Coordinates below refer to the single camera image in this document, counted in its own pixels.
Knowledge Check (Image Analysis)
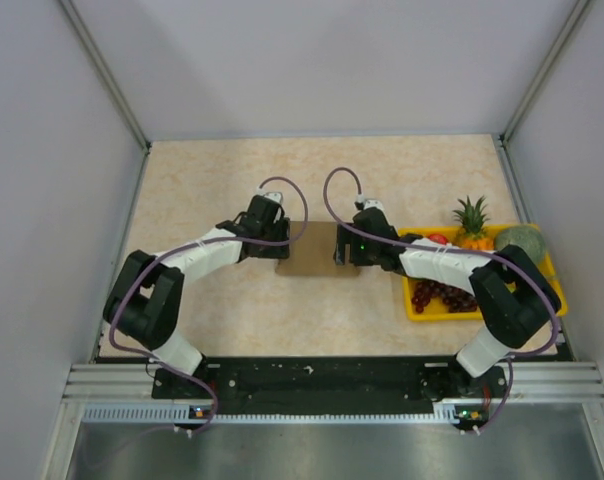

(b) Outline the brown cardboard box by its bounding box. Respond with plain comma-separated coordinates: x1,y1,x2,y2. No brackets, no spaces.
275,221,360,278

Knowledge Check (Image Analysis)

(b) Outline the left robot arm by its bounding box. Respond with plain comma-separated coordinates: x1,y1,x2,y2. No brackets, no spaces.
103,192,290,397

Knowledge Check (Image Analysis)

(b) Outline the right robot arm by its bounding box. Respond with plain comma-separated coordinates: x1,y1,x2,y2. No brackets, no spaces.
337,206,561,396

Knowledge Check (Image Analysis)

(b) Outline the yellow plastic tray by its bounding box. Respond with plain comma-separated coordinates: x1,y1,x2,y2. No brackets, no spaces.
399,226,569,323

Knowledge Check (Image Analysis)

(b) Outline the red apple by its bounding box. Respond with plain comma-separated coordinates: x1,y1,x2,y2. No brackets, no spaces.
428,233,449,245

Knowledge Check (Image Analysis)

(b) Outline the purple grape bunch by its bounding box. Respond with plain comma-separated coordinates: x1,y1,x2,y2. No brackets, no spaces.
411,280,478,314

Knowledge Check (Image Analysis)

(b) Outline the orange pineapple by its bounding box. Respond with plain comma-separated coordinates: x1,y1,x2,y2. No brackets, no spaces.
453,196,494,251

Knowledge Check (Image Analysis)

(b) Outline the green melon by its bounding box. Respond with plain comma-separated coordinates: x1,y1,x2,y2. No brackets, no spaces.
494,224,547,264

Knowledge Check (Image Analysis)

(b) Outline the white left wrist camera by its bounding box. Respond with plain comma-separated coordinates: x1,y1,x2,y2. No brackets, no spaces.
255,187,284,205

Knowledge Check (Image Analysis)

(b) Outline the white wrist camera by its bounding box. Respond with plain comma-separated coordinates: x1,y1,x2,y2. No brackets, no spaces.
255,187,284,205
354,194,385,212

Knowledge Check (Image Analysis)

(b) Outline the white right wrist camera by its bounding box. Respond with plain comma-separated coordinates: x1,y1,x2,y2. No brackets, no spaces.
354,194,385,212

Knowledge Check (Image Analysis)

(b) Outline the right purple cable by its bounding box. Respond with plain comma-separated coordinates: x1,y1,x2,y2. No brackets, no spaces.
322,166,562,435

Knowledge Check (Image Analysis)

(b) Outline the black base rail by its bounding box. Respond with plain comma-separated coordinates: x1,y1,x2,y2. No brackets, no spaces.
152,356,507,415

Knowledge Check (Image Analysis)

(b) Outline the right aluminium frame post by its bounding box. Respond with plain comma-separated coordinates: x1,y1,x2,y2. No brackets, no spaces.
498,0,595,150

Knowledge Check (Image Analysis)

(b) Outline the aluminium frame post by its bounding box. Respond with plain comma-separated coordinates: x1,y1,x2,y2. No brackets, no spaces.
498,0,595,150
56,0,151,154

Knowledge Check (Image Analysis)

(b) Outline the left aluminium frame post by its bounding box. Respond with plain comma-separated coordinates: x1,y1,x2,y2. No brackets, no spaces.
56,0,151,154

